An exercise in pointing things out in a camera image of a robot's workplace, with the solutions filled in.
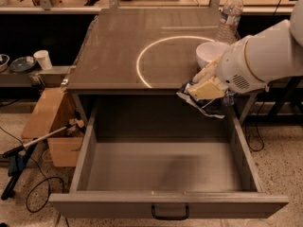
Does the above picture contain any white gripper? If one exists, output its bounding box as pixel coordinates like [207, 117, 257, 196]
[187, 36, 267, 100]

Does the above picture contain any blue chip bag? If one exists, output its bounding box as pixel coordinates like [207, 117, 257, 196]
[176, 80, 237, 119]

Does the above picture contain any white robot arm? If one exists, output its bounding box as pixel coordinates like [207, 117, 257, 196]
[186, 0, 303, 100]

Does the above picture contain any grey open top drawer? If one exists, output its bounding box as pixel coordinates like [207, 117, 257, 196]
[50, 97, 289, 218]

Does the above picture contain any white bowl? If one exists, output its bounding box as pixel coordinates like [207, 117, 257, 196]
[196, 42, 228, 68]

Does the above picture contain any clear plastic water bottle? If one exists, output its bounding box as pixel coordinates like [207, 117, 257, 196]
[216, 0, 243, 44]

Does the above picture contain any low side shelf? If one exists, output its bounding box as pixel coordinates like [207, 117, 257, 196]
[0, 65, 76, 87]

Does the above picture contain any cardboard box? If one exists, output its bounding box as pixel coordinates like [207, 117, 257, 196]
[22, 87, 83, 167]

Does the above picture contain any white paper cup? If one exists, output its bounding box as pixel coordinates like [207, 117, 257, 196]
[33, 50, 52, 70]

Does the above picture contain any dark plate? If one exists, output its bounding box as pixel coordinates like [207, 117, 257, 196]
[9, 56, 36, 74]

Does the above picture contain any black tripod stand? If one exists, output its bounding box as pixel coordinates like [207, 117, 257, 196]
[0, 123, 74, 201]

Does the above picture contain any grey bowl at left edge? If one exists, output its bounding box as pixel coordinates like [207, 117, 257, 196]
[0, 54, 9, 73]

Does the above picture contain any black cable right floor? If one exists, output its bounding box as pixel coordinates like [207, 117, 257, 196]
[244, 101, 265, 153]

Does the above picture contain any black drawer handle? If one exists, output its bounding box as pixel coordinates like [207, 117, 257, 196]
[151, 204, 190, 220]

